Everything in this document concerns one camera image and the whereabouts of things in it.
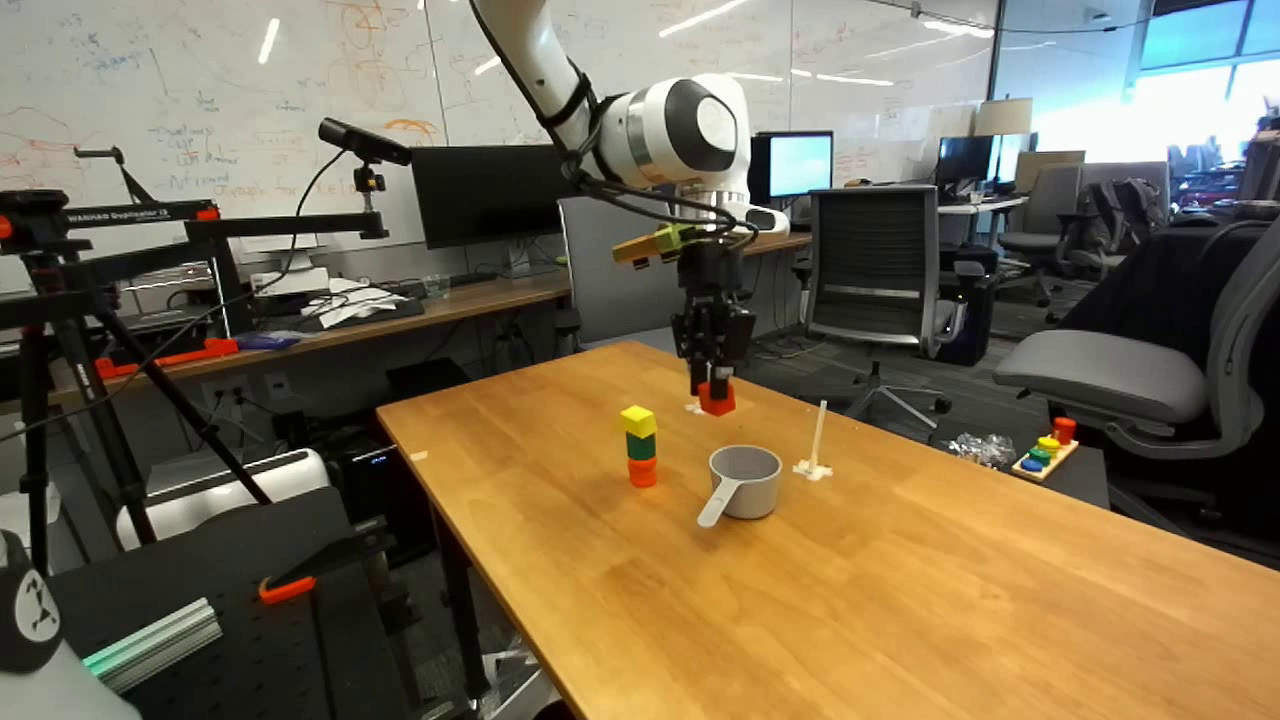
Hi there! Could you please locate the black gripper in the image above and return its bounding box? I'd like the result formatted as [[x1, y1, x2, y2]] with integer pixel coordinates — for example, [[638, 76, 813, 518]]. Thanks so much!
[[671, 238, 757, 399]]

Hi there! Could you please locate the crumpled clear plastic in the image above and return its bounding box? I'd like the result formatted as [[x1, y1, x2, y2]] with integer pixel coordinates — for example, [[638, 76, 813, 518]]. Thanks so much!
[[943, 428, 1022, 473]]

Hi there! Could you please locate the red bar clamp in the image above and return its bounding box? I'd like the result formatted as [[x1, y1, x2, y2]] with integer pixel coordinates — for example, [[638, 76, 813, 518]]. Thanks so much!
[[91, 332, 248, 387]]

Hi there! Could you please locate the black equipment case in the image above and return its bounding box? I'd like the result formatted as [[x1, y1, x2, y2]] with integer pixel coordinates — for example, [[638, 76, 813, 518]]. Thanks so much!
[[51, 485, 415, 720]]

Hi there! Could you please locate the large black monitor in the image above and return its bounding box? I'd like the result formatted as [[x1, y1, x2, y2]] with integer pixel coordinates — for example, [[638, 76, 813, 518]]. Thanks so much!
[[410, 141, 576, 251]]

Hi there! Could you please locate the colourful wooden stacking toy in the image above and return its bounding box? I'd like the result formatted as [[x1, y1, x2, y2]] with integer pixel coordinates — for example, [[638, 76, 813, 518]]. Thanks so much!
[[1010, 411, 1086, 485]]

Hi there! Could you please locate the orange clip handle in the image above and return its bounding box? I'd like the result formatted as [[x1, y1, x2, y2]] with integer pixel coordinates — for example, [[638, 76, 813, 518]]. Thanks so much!
[[256, 573, 323, 612]]

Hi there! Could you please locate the beige office chair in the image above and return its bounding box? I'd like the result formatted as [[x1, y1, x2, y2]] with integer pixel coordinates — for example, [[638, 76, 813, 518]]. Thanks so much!
[[996, 147, 1092, 272]]

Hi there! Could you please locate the black camera on tripod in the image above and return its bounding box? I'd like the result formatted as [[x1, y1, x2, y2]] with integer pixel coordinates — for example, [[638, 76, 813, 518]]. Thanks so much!
[[318, 113, 415, 171]]

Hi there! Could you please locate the white rounded tube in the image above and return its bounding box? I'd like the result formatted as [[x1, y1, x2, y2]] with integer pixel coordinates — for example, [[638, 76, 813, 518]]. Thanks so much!
[[112, 444, 332, 551]]

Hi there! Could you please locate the red block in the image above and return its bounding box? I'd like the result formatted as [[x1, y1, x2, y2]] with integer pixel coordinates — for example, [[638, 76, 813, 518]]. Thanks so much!
[[694, 378, 739, 420]]

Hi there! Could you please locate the low black side table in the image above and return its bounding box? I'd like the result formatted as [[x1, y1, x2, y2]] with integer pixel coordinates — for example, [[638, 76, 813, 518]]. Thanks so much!
[[932, 428, 1111, 514]]

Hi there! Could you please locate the small distant monitor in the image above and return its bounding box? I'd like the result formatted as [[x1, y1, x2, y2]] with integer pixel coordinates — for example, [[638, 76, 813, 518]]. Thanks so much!
[[932, 131, 996, 193]]

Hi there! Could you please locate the lit white screen monitor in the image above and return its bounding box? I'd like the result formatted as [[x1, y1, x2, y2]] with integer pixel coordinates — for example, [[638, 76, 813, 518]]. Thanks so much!
[[750, 127, 840, 208]]

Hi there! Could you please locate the white papers pile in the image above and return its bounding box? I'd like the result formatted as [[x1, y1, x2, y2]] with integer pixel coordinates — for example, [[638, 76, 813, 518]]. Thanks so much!
[[254, 266, 412, 332]]

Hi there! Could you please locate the gray pot with handle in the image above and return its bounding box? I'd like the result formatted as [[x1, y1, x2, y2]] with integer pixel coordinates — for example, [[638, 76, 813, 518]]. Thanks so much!
[[694, 444, 787, 532]]

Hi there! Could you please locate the pale green tube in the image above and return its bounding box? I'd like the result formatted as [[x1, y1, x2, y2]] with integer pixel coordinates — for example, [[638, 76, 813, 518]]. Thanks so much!
[[75, 593, 230, 698]]

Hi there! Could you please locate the gray office chair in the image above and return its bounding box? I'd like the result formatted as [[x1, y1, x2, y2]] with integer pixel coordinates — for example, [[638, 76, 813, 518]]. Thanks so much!
[[993, 218, 1280, 536]]

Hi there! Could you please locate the black cap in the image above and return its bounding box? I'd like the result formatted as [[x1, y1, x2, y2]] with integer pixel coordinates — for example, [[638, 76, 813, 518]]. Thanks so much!
[[0, 530, 69, 677]]

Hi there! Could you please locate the black tripod with orange knobs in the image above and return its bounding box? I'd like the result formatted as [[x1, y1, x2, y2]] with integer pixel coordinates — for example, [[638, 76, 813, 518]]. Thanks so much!
[[0, 141, 395, 577]]

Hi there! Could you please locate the orange green wrist camera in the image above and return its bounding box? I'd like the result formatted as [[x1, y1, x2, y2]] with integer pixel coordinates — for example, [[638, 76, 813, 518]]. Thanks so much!
[[610, 220, 703, 269]]

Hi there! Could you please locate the long wooden wall desk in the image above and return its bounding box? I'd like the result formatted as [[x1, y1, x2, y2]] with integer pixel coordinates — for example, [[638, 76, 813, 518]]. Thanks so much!
[[51, 229, 816, 405]]

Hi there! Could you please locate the black mesh office chair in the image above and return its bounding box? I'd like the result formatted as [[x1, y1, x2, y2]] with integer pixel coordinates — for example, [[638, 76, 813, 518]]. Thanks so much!
[[806, 184, 956, 431]]

